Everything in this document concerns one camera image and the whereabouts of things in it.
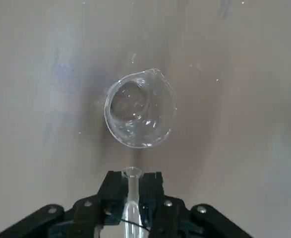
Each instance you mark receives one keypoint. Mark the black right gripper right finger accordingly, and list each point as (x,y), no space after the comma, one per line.
(152,196)

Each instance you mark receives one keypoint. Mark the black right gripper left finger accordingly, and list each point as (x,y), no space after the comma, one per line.
(110,191)

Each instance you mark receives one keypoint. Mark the clear glass test tube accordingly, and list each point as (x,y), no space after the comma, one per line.
(133,188)

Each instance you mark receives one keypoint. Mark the clear glass beaker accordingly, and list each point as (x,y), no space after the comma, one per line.
(140,111)

